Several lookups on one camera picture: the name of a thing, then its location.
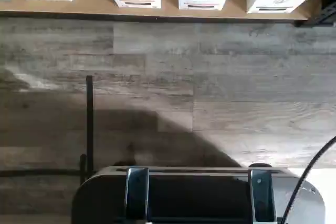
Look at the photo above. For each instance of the metallic gripper finger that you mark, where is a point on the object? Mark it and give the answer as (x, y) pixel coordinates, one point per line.
(137, 195)
(261, 195)

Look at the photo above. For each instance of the black metal stand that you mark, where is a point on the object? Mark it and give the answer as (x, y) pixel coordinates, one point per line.
(89, 116)

